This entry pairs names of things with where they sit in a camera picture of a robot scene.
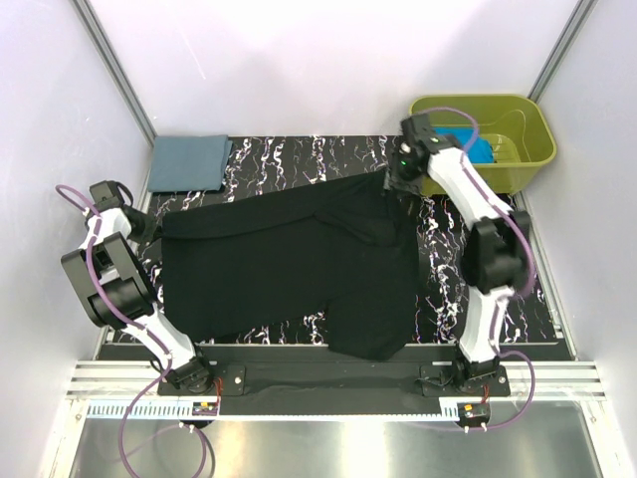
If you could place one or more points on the blue t shirt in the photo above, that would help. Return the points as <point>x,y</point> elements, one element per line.
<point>480,151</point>

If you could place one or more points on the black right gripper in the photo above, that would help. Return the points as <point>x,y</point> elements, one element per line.
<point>396,184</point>

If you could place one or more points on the folded grey t shirt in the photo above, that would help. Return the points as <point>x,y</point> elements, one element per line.
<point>188,163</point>

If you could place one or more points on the silver aluminium frame rail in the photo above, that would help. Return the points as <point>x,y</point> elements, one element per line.
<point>574,380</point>

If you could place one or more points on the right rear frame post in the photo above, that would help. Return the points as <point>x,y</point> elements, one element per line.
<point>565,40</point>

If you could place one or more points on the left rear frame post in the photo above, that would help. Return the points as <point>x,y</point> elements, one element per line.
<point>97,34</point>

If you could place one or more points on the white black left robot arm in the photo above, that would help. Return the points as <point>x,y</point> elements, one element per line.
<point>114,289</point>

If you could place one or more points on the white slotted cable duct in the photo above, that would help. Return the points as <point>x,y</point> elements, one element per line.
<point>430,410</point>

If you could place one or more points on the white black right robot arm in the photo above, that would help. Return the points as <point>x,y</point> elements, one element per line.
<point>497,262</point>

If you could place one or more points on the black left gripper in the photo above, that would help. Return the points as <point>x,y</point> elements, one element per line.
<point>147,229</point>

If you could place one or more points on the black t shirt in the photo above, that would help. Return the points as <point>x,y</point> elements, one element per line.
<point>345,248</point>

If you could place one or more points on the olive green plastic tub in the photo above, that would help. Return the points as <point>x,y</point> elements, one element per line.
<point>514,127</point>

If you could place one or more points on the frame post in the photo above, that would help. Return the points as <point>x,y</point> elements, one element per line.
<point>565,40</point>
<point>97,34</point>

